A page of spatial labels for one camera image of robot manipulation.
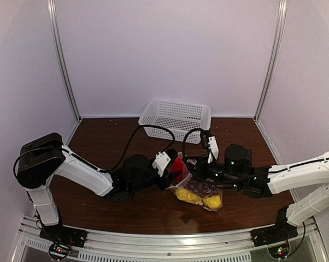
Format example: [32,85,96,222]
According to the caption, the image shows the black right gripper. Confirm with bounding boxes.
[183,154,243,190]

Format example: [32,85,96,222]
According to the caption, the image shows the clear zip top bag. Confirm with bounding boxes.
[167,152,223,212]

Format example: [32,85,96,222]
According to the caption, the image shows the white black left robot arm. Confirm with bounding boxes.
[13,133,178,242]

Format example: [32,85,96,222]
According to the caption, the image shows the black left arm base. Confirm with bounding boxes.
[39,223,87,248]

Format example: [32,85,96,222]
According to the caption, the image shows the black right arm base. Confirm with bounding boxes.
[251,224,298,247]

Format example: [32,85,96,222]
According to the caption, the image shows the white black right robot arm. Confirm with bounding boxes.
[183,144,329,241]

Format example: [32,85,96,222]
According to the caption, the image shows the yellow fake banana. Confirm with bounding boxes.
[174,188,222,211]

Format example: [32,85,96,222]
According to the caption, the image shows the purple fake grapes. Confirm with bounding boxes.
[185,180,221,198]

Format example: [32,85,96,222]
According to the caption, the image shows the red fake food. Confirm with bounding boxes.
[171,158,188,182]

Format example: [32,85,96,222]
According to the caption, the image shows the white plastic perforated basket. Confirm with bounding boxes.
[138,100,212,142]

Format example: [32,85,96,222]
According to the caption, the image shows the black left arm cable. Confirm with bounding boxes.
[13,124,176,186]

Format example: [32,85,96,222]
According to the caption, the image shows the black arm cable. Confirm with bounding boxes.
[13,124,176,186]
[181,128,269,189]

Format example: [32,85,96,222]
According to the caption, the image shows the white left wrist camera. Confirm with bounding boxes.
[151,148,178,177]

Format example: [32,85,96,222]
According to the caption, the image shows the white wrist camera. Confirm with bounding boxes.
[151,148,178,177]
[200,130,219,164]

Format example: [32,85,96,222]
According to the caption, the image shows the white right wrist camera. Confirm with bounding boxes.
[200,130,219,164]

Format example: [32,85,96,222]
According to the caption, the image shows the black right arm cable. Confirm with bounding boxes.
[181,128,269,189]

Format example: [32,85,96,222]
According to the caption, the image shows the aluminium front rail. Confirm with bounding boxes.
[9,216,328,261]

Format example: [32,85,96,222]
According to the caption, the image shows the right aluminium corner post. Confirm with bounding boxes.
[254,0,287,122]

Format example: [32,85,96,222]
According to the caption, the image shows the aluminium corner post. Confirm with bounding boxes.
[254,0,287,122]
[47,0,81,121]

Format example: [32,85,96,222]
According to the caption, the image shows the left aluminium corner post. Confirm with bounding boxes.
[47,0,81,121]

